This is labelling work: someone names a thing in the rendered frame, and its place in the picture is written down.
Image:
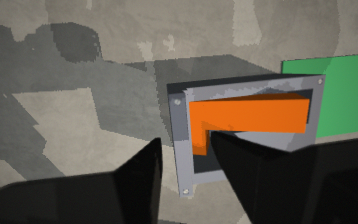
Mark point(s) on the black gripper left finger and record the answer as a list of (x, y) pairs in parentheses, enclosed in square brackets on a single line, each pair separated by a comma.
[(128, 195)]

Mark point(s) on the orange l-shaped part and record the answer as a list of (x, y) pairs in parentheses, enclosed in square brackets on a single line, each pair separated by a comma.
[(275, 112)]

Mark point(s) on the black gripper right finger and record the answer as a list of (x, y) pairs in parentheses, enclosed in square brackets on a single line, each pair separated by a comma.
[(275, 186)]

